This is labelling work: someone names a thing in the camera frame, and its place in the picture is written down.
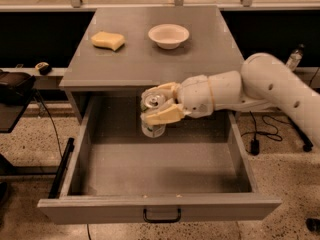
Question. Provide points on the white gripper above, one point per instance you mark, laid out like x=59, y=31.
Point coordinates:
x=194, y=95

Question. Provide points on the silver green 7up can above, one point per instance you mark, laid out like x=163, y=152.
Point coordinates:
x=150, y=106

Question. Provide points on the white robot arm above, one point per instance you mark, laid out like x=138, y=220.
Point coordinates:
x=263, y=81

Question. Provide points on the grey cabinet with top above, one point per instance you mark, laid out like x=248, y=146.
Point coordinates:
x=210, y=49

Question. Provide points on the grey open top drawer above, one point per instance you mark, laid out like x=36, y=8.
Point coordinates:
x=115, y=171

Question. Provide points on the yellow sponge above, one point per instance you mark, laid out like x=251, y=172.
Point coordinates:
x=108, y=40

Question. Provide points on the black yellow tape measure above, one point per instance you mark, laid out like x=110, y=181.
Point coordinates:
x=43, y=68

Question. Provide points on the clear plastic bottle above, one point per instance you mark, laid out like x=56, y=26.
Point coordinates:
x=295, y=57

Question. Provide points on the black chair base with wheel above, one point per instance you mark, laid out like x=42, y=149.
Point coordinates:
x=307, y=144

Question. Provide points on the black bag on side table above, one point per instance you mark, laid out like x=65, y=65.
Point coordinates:
x=15, y=87

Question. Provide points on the black drawer handle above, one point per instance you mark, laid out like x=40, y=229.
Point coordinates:
x=162, y=217

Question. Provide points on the black drawer slide rail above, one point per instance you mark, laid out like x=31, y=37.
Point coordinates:
x=61, y=169

